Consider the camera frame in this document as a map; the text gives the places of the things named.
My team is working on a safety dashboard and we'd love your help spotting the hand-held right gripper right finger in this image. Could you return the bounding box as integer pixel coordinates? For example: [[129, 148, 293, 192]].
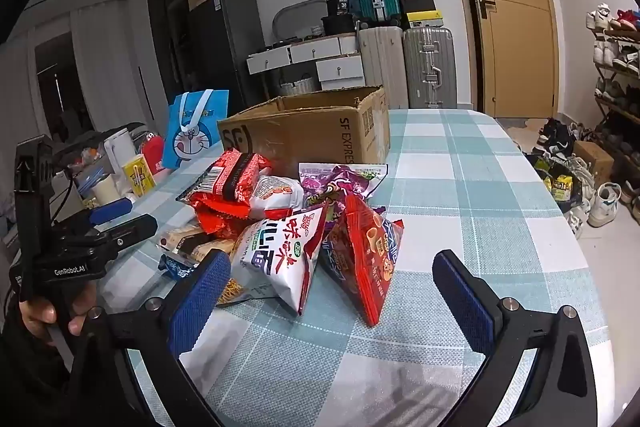
[[432, 249, 598, 427]]

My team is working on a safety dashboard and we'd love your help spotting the white curtain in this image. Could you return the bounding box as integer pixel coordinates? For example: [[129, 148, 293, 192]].
[[70, 4, 151, 128]]

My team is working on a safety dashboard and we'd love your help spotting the purple white snack packet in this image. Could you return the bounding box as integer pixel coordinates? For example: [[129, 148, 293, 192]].
[[298, 162, 389, 202]]

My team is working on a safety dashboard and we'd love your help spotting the red container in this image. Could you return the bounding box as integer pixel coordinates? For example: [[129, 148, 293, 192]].
[[141, 133, 166, 175]]

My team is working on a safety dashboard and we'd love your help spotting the yellow black shoe box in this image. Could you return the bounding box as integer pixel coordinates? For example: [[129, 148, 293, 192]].
[[405, 9, 445, 28]]

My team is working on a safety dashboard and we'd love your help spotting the white sneaker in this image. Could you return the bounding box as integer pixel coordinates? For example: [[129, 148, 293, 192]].
[[587, 182, 623, 228]]

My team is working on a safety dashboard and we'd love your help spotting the person's left forearm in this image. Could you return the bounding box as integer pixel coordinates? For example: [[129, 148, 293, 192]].
[[0, 322, 76, 427]]

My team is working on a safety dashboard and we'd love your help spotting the grey refrigerator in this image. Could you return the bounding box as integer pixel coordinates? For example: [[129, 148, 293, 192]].
[[189, 0, 266, 108]]

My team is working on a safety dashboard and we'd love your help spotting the small blue snack packet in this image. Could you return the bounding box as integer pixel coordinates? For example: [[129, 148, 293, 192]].
[[159, 253, 201, 280]]

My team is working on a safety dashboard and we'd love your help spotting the group of shelved sneakers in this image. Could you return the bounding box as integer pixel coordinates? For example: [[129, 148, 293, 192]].
[[586, 2, 640, 108]]

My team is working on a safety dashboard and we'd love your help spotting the small brown cardboard box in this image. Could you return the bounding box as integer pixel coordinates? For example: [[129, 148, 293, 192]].
[[572, 141, 615, 175]]

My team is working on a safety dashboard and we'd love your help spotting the wooden door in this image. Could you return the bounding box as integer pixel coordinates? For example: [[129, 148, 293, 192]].
[[447, 0, 558, 120]]

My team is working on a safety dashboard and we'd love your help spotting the white kettle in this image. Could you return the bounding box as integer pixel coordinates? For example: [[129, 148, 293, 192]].
[[102, 129, 138, 178]]

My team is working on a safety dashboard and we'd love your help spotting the red triangular snack packet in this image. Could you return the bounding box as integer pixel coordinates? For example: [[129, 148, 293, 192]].
[[320, 194, 405, 328]]

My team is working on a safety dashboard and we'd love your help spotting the tall dark cabinet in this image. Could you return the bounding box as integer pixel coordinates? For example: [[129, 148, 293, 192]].
[[145, 0, 191, 108]]

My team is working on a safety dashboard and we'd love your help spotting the arched mirror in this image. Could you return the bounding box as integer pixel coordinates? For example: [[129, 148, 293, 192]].
[[273, 0, 328, 45]]

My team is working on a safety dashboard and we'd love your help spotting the metal shoe rack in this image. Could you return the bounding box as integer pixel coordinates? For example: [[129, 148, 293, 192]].
[[592, 27, 640, 178]]

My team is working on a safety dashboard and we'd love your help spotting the beige biscuit packet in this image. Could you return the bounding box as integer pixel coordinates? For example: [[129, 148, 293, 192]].
[[157, 227, 236, 258]]

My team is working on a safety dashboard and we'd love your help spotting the large white red snack bag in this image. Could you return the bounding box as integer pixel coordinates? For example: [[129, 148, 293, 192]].
[[215, 205, 328, 317]]

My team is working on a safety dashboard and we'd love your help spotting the woven laundry basket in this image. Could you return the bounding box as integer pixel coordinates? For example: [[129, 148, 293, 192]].
[[277, 76, 317, 96]]

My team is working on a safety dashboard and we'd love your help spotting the pile of dark shoes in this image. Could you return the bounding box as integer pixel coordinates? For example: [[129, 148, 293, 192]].
[[522, 117, 601, 188]]

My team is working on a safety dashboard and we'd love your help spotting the white orange snack packet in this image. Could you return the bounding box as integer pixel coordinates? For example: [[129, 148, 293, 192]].
[[248, 175, 305, 220]]

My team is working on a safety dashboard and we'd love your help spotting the tape roll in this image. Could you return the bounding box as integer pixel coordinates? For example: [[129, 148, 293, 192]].
[[92, 173, 121, 208]]

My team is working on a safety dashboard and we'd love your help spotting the person's left hand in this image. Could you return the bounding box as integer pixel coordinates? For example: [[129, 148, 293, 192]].
[[19, 279, 100, 339]]

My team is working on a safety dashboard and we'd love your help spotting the silver suitcase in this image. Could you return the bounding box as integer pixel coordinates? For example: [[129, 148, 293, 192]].
[[402, 26, 458, 110]]

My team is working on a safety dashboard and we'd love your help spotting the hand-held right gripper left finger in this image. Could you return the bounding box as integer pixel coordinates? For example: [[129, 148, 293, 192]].
[[65, 249, 233, 427]]

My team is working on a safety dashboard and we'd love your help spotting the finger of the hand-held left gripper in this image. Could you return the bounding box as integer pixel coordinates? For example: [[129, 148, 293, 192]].
[[97, 214, 159, 253], [87, 199, 135, 226]]

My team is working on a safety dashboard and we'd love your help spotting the red black noodle packet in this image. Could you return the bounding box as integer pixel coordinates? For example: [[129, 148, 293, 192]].
[[176, 148, 273, 218]]

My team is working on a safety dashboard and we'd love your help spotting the blue cartoon tote bag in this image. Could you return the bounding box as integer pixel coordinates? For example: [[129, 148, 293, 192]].
[[161, 89, 230, 171]]

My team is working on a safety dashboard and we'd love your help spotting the beige suitcase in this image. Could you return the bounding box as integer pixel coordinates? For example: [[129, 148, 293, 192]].
[[357, 26, 410, 110]]

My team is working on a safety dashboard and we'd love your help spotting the white desk with drawers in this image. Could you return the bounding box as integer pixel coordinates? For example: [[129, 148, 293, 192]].
[[246, 34, 358, 75]]

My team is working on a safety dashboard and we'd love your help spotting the purple green cartoon snack packet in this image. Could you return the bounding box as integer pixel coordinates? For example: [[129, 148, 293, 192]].
[[305, 179, 351, 223]]

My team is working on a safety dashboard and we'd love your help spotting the yellow packet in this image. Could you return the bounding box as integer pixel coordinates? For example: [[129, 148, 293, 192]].
[[550, 174, 573, 200]]

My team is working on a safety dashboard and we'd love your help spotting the red white snack packet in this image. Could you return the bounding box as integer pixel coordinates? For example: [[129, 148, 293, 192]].
[[192, 202, 261, 240]]

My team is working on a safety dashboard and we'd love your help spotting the black trash bag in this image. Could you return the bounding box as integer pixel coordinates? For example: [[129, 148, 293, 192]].
[[542, 157, 587, 208]]

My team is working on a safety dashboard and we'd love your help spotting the black cable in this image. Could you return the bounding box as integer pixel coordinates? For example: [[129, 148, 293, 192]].
[[50, 174, 81, 223]]

